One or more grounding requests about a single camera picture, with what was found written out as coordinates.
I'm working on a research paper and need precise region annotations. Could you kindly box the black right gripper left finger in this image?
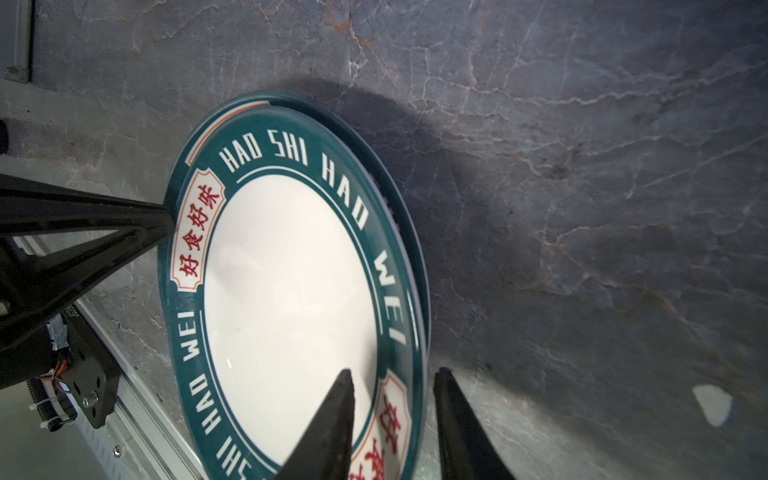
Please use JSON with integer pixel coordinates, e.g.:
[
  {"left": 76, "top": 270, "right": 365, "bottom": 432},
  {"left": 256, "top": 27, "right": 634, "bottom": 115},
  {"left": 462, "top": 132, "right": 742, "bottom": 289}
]
[{"left": 274, "top": 369, "right": 355, "bottom": 480}]

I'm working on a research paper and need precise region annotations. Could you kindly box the green rim plate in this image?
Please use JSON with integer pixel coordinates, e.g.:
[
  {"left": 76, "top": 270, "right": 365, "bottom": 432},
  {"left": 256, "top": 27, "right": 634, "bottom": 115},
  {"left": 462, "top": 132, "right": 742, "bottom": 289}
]
[
  {"left": 158, "top": 105, "right": 428, "bottom": 479},
  {"left": 163, "top": 91, "right": 432, "bottom": 347}
]

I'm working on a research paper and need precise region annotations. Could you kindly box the aluminium frame rail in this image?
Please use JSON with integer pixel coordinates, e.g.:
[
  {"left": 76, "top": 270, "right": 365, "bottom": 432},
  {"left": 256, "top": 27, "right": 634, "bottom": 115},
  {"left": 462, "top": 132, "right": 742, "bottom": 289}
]
[{"left": 1, "top": 1, "right": 221, "bottom": 479}]

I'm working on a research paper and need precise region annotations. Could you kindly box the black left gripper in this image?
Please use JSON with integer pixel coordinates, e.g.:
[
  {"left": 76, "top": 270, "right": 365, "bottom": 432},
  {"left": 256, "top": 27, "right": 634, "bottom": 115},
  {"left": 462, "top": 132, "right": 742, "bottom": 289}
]
[{"left": 1, "top": 175, "right": 175, "bottom": 432}]

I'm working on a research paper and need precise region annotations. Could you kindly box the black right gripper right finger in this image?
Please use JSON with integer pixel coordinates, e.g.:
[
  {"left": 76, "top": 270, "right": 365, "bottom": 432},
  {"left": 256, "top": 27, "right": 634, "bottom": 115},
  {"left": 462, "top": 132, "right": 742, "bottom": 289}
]
[{"left": 433, "top": 367, "right": 514, "bottom": 480}]

